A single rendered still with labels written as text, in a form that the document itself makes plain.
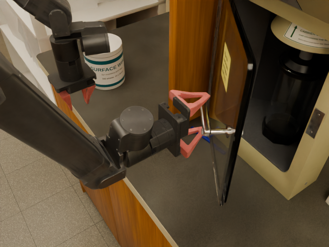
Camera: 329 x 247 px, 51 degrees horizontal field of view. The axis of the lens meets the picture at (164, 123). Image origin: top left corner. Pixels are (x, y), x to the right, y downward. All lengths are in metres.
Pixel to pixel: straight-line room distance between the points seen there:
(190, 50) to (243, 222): 0.45
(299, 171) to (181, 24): 0.44
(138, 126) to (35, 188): 1.66
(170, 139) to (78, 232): 1.37
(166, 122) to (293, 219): 0.42
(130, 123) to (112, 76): 0.62
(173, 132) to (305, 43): 0.31
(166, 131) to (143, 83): 0.58
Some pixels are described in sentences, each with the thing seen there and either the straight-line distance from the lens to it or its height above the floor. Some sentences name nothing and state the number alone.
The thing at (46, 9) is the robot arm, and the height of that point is 1.37.
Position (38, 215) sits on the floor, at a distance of 2.07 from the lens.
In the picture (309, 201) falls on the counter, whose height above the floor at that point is 0.94.
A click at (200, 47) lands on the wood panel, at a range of 0.92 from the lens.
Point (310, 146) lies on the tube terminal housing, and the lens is 0.79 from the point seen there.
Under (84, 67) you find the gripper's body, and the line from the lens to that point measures 0.88.
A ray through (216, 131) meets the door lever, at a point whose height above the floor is 1.20.
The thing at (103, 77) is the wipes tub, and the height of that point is 1.00.
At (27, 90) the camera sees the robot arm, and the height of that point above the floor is 1.46.
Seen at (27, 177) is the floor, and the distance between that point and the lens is 2.25.
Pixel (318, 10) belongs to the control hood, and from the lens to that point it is 0.60.
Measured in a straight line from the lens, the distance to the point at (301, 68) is 0.80.
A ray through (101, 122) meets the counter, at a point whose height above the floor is 0.94.
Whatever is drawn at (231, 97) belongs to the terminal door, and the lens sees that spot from 0.65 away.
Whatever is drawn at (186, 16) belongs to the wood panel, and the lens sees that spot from 0.84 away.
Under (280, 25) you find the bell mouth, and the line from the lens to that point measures 0.76.
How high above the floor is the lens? 1.68
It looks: 44 degrees down
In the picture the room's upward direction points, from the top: straight up
